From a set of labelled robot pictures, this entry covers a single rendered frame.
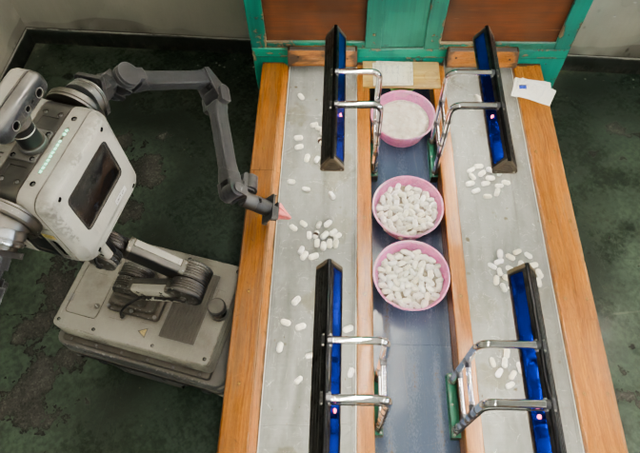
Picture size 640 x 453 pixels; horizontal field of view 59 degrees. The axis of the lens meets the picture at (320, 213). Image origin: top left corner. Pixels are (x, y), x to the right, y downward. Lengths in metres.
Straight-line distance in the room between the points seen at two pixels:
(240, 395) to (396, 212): 0.87
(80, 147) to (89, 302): 1.03
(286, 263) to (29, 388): 1.45
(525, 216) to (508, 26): 0.81
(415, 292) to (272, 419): 0.64
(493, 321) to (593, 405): 0.38
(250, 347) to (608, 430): 1.12
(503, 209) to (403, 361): 0.69
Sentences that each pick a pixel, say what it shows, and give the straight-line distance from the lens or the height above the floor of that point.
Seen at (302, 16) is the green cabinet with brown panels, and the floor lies 1.00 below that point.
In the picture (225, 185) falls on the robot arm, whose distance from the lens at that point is 1.93.
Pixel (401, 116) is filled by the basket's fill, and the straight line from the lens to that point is 2.40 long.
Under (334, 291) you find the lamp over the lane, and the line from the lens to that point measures 1.59.
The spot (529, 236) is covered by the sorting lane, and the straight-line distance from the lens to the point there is 2.18.
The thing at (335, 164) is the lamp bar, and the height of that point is 1.08.
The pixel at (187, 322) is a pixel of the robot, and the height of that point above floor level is 0.48.
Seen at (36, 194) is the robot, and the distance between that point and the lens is 1.50.
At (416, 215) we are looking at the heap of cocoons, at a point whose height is 0.72.
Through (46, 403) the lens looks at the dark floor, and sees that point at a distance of 2.92.
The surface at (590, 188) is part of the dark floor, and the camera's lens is 3.35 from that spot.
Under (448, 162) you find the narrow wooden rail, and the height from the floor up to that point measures 0.76.
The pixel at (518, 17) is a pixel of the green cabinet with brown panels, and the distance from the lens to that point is 2.52.
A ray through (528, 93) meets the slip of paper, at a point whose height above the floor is 0.77.
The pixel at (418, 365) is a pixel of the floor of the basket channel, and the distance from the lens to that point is 1.98.
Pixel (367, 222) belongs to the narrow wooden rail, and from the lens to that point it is 2.07.
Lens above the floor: 2.56
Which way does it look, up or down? 60 degrees down
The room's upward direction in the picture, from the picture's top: 3 degrees counter-clockwise
